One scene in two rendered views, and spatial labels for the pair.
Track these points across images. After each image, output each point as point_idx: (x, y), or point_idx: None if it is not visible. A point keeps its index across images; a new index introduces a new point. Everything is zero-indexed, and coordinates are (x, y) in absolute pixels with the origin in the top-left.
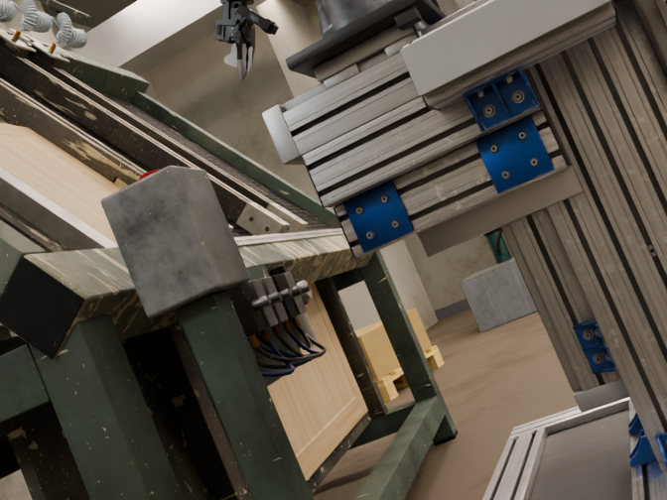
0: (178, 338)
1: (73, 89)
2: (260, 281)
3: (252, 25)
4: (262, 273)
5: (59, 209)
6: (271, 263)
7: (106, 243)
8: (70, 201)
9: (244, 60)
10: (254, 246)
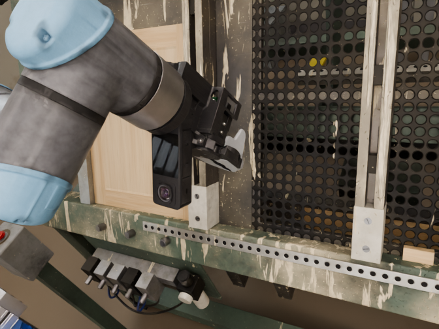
0: None
1: None
2: (102, 276)
3: (195, 148)
4: (190, 264)
5: (82, 166)
6: (212, 267)
7: (83, 197)
8: (119, 147)
9: (213, 164)
10: (225, 248)
